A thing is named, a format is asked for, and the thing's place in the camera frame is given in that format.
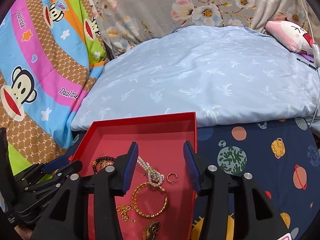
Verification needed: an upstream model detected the colourful monkey print blanket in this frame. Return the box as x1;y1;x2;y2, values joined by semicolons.
1;0;107;173

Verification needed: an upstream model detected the thin gold chain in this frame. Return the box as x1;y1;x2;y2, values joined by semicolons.
115;204;137;223

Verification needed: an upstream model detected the grey floral quilt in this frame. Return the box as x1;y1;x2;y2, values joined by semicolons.
88;0;315;56

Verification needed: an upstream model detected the gold link bangle bracelet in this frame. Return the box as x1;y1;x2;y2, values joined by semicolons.
132;181;169;218

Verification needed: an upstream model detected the red jewelry tray box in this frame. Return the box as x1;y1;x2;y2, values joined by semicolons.
72;112;197;239

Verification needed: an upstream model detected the person's left hand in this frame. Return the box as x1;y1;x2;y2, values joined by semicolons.
14;225;33;240

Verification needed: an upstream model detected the white charging cable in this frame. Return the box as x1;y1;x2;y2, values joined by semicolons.
297;0;320;128

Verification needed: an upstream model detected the light blue pillow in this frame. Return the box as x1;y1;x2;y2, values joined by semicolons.
71;26;319;131

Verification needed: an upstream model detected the small gold ring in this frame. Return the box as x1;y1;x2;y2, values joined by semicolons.
166;172;179;184

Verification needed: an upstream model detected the dark brown bead bracelet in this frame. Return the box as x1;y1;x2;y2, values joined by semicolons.
92;155;117;175

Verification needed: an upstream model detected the white pearl bracelet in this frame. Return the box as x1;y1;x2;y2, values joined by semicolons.
137;156;166;188

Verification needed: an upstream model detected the pink white card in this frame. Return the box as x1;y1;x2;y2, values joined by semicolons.
277;232;292;240

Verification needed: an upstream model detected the pink white plush toy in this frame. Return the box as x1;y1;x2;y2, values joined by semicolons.
265;21;315;56

